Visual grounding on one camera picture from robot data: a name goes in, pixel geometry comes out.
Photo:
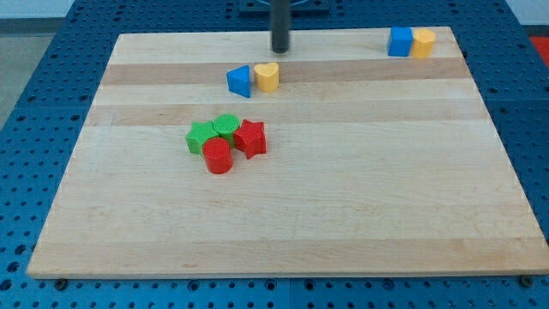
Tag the blue triangle block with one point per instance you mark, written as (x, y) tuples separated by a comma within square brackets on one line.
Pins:
[(238, 81)]

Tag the yellow hexagon block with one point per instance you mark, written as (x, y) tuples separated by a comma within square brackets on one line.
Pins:
[(423, 42)]

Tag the red star block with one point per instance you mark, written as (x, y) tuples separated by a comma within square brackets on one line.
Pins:
[(250, 138)]

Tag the red cylinder block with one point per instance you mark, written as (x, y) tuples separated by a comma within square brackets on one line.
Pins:
[(217, 154)]

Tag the green cylinder block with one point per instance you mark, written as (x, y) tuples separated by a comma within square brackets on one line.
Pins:
[(225, 125)]

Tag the wooden board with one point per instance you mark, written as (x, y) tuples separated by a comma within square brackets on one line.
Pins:
[(375, 166)]

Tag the green star block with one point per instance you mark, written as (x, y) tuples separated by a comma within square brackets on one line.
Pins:
[(199, 134)]

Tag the yellow heart block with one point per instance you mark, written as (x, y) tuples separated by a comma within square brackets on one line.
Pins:
[(267, 76)]

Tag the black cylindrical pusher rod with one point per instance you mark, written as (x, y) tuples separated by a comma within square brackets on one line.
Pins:
[(279, 25)]

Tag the blue cube block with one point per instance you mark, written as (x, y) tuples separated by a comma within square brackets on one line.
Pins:
[(400, 41)]

